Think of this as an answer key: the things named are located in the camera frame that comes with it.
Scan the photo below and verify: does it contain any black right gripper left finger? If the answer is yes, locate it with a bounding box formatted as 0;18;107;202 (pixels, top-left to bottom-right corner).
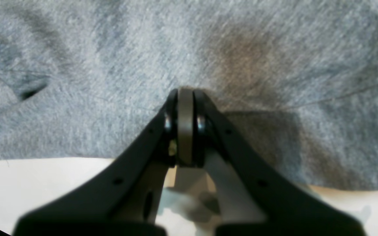
14;89;178;236

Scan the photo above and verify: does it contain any grey t-shirt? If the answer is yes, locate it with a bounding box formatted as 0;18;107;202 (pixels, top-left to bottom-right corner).
0;0;378;191

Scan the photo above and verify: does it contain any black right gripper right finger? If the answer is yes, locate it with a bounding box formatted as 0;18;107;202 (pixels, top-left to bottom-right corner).
193;89;366;236

